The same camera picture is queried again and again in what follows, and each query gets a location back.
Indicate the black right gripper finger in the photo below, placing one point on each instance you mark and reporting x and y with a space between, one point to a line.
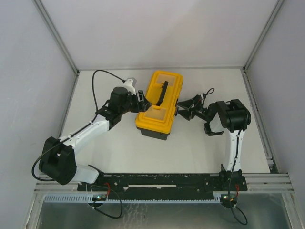
185 114
188 104

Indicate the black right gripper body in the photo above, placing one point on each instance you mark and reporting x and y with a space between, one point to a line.
193 109

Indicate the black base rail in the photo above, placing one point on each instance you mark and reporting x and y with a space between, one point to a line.
223 181

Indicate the grey cable duct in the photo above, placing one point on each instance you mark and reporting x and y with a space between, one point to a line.
98 198

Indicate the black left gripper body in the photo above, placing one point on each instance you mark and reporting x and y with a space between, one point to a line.
138 102

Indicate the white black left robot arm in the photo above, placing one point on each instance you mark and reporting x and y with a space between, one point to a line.
58 158

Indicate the yellow black plastic toolbox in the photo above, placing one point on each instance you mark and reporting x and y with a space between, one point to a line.
163 93

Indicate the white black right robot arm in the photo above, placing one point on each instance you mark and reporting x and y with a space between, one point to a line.
231 118

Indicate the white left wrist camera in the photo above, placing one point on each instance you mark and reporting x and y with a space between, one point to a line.
129 84

